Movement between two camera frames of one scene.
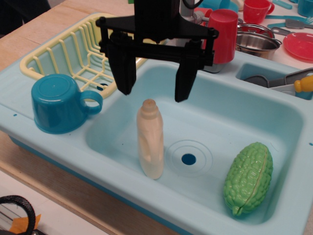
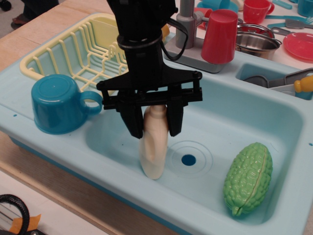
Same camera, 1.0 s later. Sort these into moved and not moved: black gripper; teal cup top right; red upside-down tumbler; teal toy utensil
Moved: black gripper
Not moved: teal cup top right; red upside-down tumbler; teal toy utensil
